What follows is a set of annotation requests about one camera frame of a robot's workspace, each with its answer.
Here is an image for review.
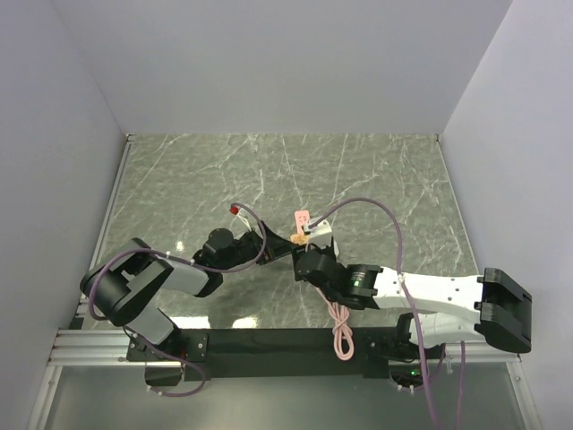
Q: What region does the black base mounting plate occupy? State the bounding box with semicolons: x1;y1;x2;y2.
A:
126;327;420;386

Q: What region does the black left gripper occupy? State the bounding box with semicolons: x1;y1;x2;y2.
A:
218;220;293;271

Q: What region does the aluminium rail frame front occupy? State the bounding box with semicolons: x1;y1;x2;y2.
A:
47;330;522;367

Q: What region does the pink power cord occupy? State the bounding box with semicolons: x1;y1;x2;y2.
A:
314;286;355;361

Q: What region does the tan wooden plug adapter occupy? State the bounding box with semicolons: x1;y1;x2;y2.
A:
290;233;309;245

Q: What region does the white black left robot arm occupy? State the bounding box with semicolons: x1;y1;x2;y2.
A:
80;225;295;360

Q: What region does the pink power strip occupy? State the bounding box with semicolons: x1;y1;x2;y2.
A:
295;210;311;235

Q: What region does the aluminium rail left edge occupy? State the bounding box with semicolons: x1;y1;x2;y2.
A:
67;133;135;330

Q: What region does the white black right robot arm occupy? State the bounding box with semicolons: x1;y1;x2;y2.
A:
292;245;533;357

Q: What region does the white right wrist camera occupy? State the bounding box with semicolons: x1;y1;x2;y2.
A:
303;219;332;247

